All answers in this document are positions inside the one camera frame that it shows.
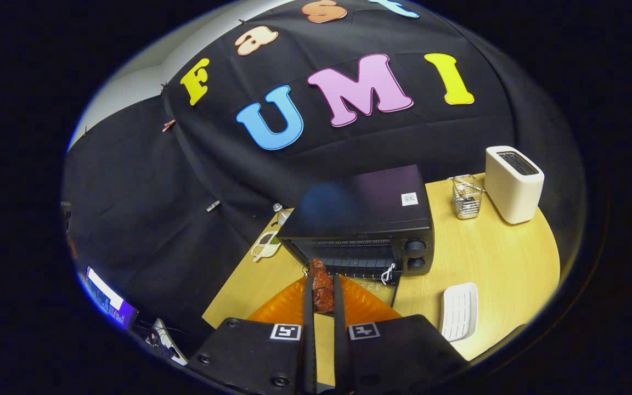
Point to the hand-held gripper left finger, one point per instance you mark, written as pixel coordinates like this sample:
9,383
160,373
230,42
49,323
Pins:
250,351

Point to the white bread toaster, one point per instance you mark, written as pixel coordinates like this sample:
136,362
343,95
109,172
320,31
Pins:
511,192

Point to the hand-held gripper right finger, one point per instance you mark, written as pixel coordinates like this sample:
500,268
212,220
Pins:
398,351

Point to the pink clip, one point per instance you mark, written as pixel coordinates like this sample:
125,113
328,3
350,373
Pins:
168,125

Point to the brown meat piece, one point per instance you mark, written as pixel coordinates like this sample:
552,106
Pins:
322,291

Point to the white angular device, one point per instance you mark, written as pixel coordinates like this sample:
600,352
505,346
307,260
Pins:
176,354

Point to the clear plastic bottle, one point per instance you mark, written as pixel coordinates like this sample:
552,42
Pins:
281,215

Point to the white ribbed rectangular dish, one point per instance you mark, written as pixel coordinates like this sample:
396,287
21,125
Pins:
458,312

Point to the white divided spice dish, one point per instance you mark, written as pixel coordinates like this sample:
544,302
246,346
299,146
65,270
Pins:
265,246

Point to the black toaster oven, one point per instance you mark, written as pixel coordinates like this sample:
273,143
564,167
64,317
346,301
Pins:
360,203

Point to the black backdrop cloth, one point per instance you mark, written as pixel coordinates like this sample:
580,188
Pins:
184,181

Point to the metal clip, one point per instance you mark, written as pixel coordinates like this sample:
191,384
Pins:
213,206

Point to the lit computer screen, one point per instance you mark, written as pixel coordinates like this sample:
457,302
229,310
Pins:
108,299

